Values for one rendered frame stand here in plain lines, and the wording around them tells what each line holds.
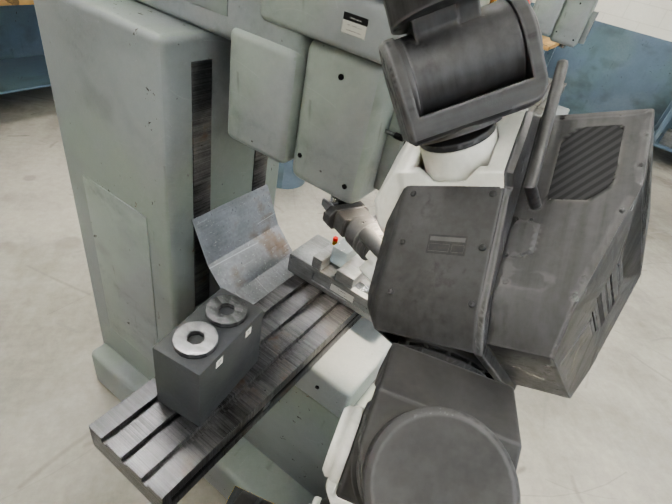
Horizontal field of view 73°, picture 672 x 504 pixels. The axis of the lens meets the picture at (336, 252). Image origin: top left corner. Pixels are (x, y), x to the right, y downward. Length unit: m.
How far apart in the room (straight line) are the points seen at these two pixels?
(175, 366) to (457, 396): 0.65
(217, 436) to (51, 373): 1.43
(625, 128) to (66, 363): 2.28
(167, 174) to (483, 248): 0.91
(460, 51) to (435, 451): 0.36
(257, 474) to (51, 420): 0.91
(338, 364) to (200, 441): 0.45
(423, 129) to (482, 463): 0.31
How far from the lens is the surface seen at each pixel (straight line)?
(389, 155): 1.02
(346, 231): 1.07
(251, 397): 1.13
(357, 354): 1.36
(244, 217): 1.48
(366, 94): 0.93
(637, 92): 7.48
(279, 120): 1.05
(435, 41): 0.50
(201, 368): 0.95
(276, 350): 1.22
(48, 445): 2.22
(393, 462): 0.37
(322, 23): 0.94
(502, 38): 0.51
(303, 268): 1.39
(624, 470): 2.73
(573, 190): 0.54
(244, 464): 1.84
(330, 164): 1.01
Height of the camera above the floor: 1.85
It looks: 37 degrees down
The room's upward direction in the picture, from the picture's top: 13 degrees clockwise
